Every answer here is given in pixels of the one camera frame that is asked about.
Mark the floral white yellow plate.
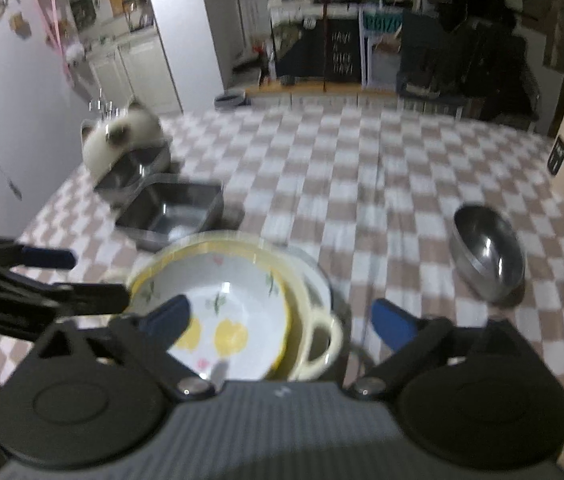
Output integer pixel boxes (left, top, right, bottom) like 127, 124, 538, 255
127, 238, 292, 380

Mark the cream two-handled ceramic bowl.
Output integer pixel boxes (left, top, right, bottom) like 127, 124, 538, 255
122, 231, 343, 380

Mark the round stainless steel bowl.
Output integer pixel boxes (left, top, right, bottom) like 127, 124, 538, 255
449, 203, 526, 304

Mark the square black metal tray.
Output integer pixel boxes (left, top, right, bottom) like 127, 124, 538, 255
115, 174, 224, 252

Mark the checkered beige white tablecloth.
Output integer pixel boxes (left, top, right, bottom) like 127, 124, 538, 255
0, 104, 564, 480

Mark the white cat-shaped ceramic lid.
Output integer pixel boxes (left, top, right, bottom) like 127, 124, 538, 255
80, 98, 164, 183

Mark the grey pet bowl on floor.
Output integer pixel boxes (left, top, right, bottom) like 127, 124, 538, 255
214, 89, 250, 110

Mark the white low cabinet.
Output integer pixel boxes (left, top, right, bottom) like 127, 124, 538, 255
244, 80, 404, 110

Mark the white kitchen cabinet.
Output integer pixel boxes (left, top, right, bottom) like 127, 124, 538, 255
87, 28, 182, 115

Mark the white framed panel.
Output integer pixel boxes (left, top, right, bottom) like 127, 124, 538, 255
363, 34, 401, 90

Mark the black have a nice day sign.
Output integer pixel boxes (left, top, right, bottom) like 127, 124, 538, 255
272, 18, 361, 84

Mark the teal license plate sign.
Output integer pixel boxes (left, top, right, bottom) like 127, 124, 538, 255
361, 10, 404, 34

